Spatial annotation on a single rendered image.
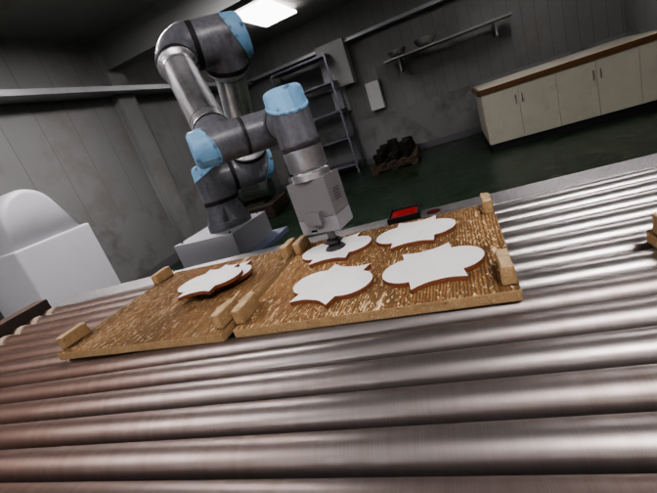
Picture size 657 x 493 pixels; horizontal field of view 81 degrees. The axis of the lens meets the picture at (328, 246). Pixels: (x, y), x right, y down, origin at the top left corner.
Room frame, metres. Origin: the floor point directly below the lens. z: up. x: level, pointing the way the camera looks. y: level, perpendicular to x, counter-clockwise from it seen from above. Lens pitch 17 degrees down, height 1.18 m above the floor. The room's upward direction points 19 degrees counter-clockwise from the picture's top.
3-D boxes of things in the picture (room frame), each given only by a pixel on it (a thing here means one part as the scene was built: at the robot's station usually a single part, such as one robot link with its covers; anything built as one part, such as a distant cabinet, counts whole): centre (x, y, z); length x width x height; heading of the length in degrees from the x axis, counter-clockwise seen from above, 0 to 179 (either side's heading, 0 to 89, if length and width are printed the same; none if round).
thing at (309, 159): (0.74, -0.01, 1.13); 0.08 x 0.08 x 0.05
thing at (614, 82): (5.79, -4.01, 0.43); 2.29 x 1.85 x 0.86; 67
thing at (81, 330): (0.75, 0.55, 0.95); 0.06 x 0.02 x 0.03; 156
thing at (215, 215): (1.34, 0.30, 1.01); 0.15 x 0.15 x 0.10
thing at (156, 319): (0.79, 0.32, 0.93); 0.41 x 0.35 x 0.02; 66
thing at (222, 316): (0.59, 0.19, 0.95); 0.06 x 0.02 x 0.03; 156
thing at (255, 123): (0.83, 0.03, 1.20); 0.11 x 0.11 x 0.08; 16
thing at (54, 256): (3.58, 2.49, 0.73); 0.74 x 0.63 x 1.47; 157
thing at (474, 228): (0.63, -0.07, 0.93); 0.41 x 0.35 x 0.02; 67
